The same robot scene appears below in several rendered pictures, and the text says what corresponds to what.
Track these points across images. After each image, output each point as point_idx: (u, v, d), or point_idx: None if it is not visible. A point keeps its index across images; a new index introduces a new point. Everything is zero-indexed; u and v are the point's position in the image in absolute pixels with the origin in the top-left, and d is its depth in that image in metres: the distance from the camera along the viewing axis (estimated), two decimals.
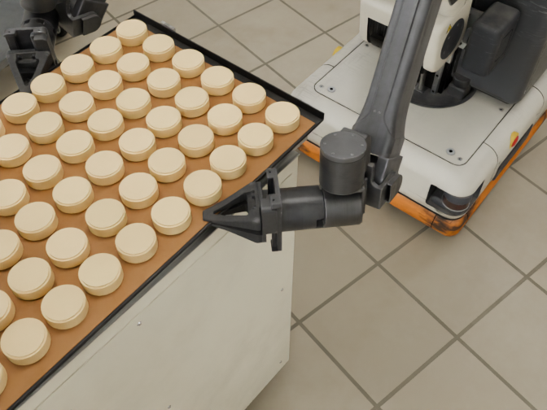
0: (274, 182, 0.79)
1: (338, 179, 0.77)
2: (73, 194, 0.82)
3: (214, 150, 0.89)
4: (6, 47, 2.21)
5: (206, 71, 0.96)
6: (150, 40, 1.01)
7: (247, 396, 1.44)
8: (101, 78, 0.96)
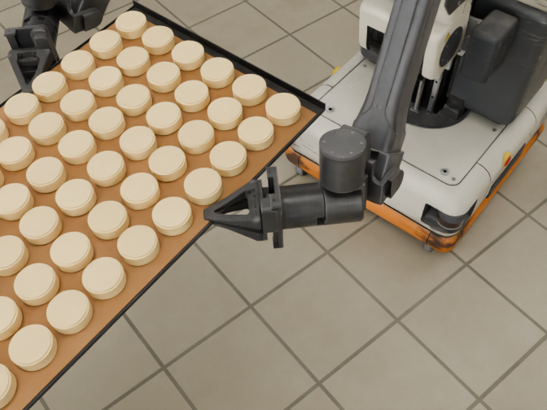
0: (274, 181, 0.79)
1: (338, 177, 0.77)
2: (76, 197, 0.83)
3: (215, 145, 0.89)
4: None
5: (206, 64, 0.95)
6: (150, 32, 1.00)
7: None
8: (101, 75, 0.95)
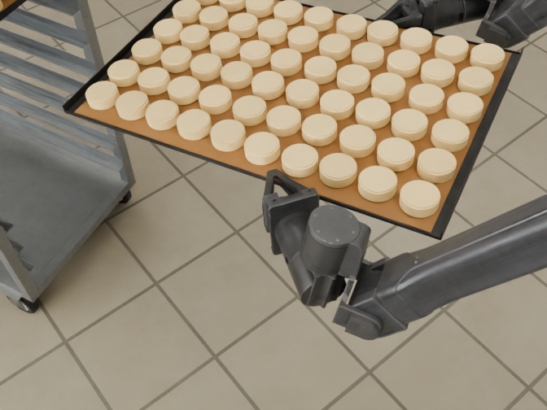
0: (296, 197, 0.77)
1: (303, 239, 0.71)
2: (263, 82, 0.96)
3: (356, 159, 0.87)
4: (64, 241, 1.81)
5: (452, 120, 0.88)
6: (477, 70, 0.95)
7: None
8: (404, 55, 0.98)
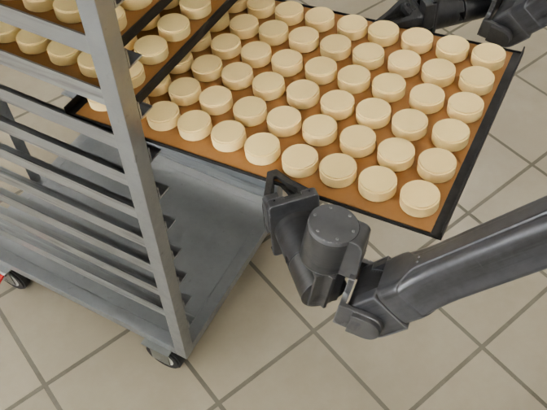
0: (296, 197, 0.77)
1: (303, 238, 0.71)
2: (264, 83, 0.97)
3: (356, 159, 0.87)
4: (215, 283, 1.54)
5: (452, 120, 0.88)
6: (478, 69, 0.94)
7: None
8: (405, 55, 0.98)
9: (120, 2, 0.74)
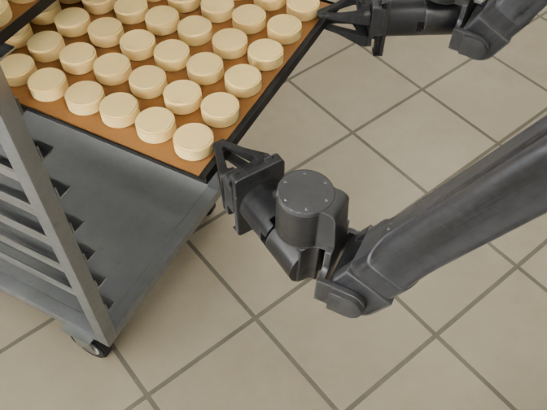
0: None
1: (275, 207, 0.65)
2: (66, 18, 0.92)
3: (144, 101, 0.84)
4: (145, 266, 1.42)
5: (246, 66, 0.86)
6: (286, 18, 0.92)
7: None
8: None
9: None
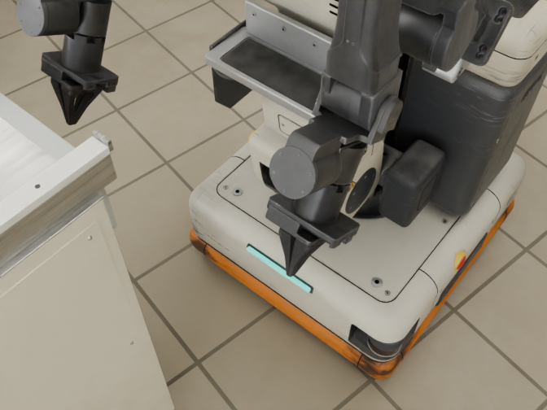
0: None
1: None
2: None
3: None
4: None
5: None
6: None
7: None
8: None
9: None
